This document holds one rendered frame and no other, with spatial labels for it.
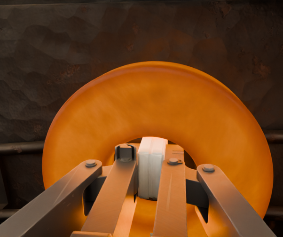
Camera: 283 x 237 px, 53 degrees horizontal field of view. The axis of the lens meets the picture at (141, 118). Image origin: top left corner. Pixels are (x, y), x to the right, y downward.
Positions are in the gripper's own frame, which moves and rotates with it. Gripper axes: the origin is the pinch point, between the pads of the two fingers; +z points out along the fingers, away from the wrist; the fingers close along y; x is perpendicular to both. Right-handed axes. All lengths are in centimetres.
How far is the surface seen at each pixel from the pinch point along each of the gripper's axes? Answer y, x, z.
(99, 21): -5.4, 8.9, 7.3
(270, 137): 9.2, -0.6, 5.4
